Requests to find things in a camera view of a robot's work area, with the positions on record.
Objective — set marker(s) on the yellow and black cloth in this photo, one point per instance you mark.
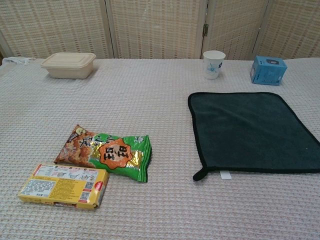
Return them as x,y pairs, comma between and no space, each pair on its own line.
250,130

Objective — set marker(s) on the white woven tablecloth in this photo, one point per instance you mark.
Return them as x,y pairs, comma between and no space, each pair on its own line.
150,100

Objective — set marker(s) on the green orange snack bag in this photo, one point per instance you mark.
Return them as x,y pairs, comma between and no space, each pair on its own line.
112,155

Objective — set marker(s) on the white paper cup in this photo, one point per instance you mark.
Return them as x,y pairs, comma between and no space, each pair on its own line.
213,65

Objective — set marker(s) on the woven bamboo folding screen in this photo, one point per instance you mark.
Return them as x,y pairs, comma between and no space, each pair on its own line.
150,25

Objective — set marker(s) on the metal screen hinge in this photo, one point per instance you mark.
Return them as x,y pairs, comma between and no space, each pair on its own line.
205,29

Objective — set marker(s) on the beige lidded takeout container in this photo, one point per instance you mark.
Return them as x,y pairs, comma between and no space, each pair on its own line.
67,65

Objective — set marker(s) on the yellow food box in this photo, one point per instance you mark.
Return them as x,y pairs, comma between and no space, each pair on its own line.
62,187

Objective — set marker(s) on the blue cardboard box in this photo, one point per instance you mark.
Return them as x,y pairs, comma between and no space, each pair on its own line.
268,71

